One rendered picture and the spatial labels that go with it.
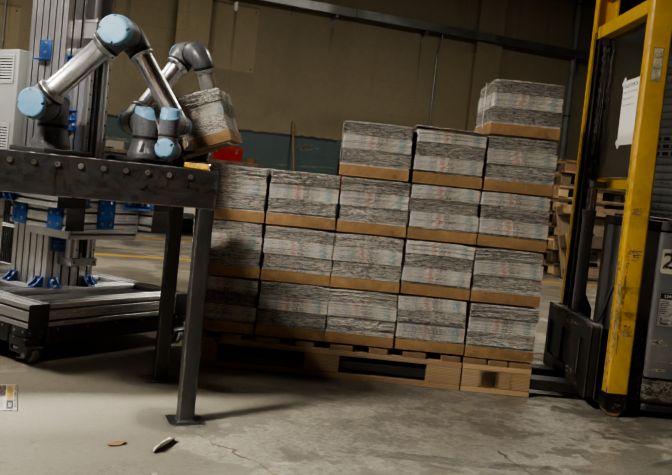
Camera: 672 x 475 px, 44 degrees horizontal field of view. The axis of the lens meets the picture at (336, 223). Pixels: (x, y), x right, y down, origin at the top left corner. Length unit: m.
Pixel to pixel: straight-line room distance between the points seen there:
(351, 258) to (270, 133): 7.01
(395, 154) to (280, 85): 7.06
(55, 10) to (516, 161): 2.04
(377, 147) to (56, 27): 1.45
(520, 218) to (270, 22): 7.31
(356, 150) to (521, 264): 0.82
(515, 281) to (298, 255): 0.90
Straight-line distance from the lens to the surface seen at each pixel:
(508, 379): 3.54
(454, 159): 3.40
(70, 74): 3.29
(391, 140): 3.38
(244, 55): 10.27
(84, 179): 2.54
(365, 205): 3.37
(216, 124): 3.44
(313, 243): 3.37
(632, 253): 3.40
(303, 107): 10.44
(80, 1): 3.77
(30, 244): 3.82
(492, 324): 3.48
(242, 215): 3.38
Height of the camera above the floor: 0.81
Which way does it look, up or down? 3 degrees down
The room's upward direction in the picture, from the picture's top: 6 degrees clockwise
